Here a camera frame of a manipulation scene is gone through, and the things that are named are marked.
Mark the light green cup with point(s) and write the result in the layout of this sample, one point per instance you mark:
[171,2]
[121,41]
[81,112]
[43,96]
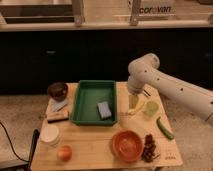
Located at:
[151,108]

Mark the green plastic tray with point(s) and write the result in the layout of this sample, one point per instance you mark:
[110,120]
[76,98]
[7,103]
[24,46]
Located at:
[88,95]

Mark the dark grape bunch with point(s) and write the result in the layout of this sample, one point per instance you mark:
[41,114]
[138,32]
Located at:
[148,154]

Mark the blue sponge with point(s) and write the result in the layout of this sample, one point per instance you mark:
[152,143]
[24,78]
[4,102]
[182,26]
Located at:
[104,110]

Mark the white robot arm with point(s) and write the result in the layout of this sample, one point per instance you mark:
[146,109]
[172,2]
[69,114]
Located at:
[144,70]

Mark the wooden block brush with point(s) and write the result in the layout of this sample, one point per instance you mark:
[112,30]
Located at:
[57,116]

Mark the green cucumber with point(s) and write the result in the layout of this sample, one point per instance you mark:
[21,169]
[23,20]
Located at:
[164,130]

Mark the metal shelf frame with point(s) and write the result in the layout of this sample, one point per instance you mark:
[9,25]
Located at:
[44,15]

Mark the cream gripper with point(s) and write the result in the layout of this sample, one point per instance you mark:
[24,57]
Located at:
[133,100]

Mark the red bowl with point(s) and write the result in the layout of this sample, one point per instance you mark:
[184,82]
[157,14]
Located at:
[127,146]

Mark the yellow banana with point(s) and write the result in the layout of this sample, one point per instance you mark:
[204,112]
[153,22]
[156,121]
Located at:
[135,110]

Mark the orange apple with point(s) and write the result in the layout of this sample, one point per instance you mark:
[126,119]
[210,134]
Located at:
[64,153]

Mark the white round container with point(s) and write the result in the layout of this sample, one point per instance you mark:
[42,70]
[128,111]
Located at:
[50,135]

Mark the black stand bar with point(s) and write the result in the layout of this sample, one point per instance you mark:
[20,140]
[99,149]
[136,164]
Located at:
[35,137]

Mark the dark brown bowl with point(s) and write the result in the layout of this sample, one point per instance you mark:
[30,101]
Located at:
[58,91]

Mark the corovan cardboard box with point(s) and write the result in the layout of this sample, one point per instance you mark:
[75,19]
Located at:
[176,9]

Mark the grey cloth piece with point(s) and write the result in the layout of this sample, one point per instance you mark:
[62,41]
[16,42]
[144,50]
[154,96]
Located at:
[58,105]

